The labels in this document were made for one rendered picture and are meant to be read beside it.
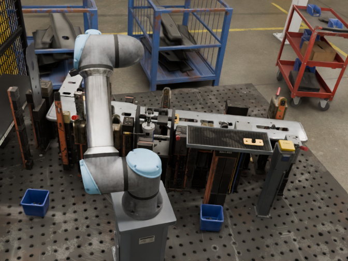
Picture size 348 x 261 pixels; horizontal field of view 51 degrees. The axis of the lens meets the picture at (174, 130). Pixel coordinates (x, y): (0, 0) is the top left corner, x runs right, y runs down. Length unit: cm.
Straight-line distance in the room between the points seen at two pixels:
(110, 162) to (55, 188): 84
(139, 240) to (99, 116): 48
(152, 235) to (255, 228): 68
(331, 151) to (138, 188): 279
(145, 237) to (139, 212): 12
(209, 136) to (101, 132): 57
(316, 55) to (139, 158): 299
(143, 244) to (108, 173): 35
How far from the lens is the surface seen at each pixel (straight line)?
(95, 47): 125
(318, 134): 394
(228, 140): 160
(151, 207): 130
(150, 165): 118
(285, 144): 167
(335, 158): 372
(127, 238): 138
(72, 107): 202
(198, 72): 418
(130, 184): 120
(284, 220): 199
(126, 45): 126
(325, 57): 403
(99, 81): 123
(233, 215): 192
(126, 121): 171
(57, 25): 428
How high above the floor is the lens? 214
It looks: 38 degrees down
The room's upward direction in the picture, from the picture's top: 7 degrees clockwise
